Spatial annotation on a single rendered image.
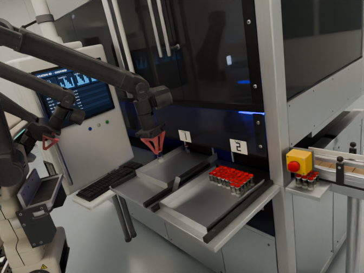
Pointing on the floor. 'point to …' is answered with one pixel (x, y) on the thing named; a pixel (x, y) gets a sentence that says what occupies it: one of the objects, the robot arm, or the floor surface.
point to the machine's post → (276, 125)
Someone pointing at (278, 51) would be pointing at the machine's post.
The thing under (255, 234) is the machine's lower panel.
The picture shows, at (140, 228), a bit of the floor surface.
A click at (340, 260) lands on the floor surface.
